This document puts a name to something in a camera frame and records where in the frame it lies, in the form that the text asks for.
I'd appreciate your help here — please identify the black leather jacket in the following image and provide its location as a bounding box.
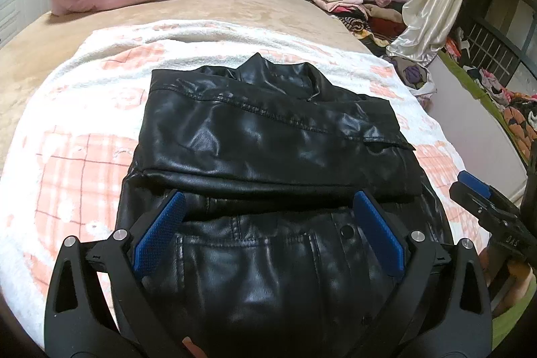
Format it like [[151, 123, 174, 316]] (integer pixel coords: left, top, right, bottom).
[[116, 54, 451, 357]]

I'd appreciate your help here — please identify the bag of clothes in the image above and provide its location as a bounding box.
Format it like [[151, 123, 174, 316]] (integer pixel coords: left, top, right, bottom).
[[381, 55, 437, 110]]

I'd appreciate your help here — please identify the dark rack with clothes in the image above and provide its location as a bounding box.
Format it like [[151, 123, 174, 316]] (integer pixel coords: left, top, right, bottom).
[[444, 0, 537, 162]]

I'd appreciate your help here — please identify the pile of folded clothes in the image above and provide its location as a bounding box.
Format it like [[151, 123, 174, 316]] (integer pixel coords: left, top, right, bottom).
[[311, 0, 407, 54]]

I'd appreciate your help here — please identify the person's right hand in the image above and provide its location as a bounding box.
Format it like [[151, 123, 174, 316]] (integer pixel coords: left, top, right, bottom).
[[479, 247, 535, 318]]

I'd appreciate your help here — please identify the person's left hand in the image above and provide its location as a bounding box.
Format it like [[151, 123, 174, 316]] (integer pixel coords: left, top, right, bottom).
[[182, 337, 207, 358]]

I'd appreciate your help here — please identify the green ledge cover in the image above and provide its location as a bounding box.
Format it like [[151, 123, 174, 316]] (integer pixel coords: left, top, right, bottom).
[[439, 52, 536, 166]]

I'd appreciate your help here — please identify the white orange patterned blanket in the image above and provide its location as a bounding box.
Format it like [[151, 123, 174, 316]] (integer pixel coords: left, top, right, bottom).
[[1, 20, 489, 344]]

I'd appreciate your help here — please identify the tan bed cover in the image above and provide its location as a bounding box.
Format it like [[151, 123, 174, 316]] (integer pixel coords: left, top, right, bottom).
[[1, 0, 368, 158]]

